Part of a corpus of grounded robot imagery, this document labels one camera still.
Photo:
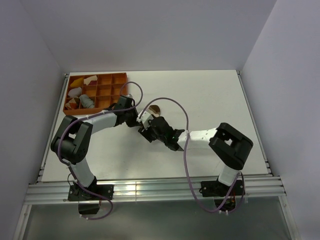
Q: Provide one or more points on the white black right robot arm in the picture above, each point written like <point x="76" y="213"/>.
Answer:
<point x="231" y="146"/>

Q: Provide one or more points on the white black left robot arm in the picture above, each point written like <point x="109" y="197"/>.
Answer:
<point x="72" y="139"/>

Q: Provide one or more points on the orange wooden compartment tray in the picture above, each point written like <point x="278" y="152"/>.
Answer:
<point x="107" y="91"/>

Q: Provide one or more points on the yellow rolled sock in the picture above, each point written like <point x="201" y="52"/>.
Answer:
<point x="77" y="82"/>

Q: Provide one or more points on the aluminium front frame rail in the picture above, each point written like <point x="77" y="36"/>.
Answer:
<point x="167" y="189"/>

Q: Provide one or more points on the aluminium table edge rail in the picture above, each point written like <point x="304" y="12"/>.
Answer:
<point x="254" y="124"/>

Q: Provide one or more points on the orange white rolled sock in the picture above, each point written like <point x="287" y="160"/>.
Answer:
<point x="72" y="104"/>

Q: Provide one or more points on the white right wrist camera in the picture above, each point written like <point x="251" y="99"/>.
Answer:
<point x="144" y="119"/>

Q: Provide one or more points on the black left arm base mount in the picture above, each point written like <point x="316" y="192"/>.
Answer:
<point x="89" y="204"/>

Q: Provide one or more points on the grey sock with black stripes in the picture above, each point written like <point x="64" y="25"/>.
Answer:
<point x="86" y="101"/>

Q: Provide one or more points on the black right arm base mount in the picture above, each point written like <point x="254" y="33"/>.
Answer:
<point x="214" y="188"/>

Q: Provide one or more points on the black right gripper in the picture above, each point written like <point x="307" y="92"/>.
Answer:
<point x="146" y="134"/>

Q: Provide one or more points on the brown striped sock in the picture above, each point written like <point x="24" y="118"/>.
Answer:
<point x="154" y="110"/>

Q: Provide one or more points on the white maroon rolled sock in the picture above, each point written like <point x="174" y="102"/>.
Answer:
<point x="90" y="80"/>

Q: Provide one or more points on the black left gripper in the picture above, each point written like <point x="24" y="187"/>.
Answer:
<point x="134" y="123"/>

